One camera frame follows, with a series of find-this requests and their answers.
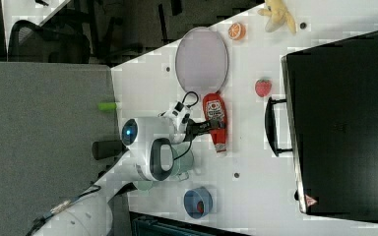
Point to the black toaster oven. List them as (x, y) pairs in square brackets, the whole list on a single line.
[(331, 99)]

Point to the green mug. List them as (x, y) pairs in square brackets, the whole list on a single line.
[(183, 164)]

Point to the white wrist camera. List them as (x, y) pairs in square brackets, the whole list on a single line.
[(179, 114)]

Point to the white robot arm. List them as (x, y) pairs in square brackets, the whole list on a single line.
[(149, 156)]

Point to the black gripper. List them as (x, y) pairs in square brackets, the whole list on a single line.
[(195, 129)]

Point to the grey round plate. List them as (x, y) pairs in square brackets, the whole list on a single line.
[(201, 61)]

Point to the blue bowl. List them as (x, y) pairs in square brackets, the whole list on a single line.
[(192, 197)]

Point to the green plastic strainer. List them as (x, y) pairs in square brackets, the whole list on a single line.
[(143, 185)]

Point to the red strawberry toy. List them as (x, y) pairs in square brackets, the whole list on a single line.
[(263, 87)]

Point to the yellow banana toy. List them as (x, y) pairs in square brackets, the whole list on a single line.
[(278, 16)]

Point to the small red toy in bowl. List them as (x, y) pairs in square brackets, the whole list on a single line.
[(200, 207)]

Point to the black office chair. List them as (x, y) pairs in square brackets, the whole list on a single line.
[(32, 43)]

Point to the orange slice toy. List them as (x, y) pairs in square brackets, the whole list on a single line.
[(236, 31)]

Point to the green toy vegetable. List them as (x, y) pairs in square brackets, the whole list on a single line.
[(107, 106)]

